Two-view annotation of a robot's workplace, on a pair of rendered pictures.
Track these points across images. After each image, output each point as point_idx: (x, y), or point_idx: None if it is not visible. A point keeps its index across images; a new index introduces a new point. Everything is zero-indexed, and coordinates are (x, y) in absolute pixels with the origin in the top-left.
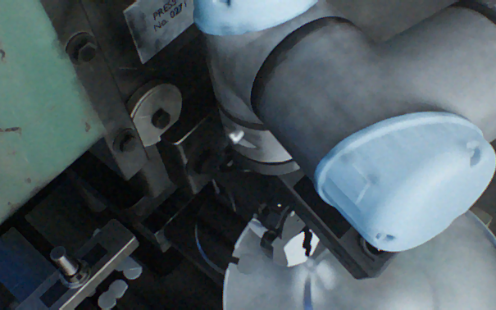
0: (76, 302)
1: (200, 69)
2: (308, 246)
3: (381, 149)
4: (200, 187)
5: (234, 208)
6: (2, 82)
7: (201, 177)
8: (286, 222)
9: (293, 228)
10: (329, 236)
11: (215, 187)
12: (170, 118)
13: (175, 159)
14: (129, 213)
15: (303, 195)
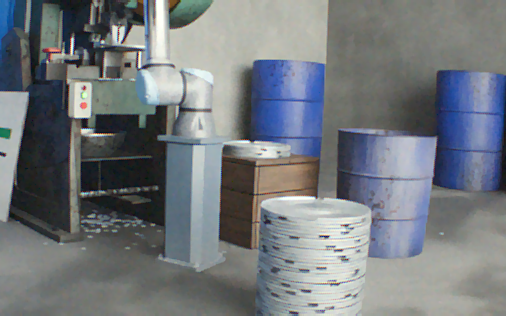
0: (60, 57)
1: (108, 4)
2: (118, 39)
3: None
4: (100, 22)
5: (105, 23)
6: None
7: (101, 19)
8: (114, 14)
9: (115, 19)
10: (120, 9)
11: (103, 19)
12: (100, 1)
13: (98, 10)
14: (84, 26)
15: (118, 5)
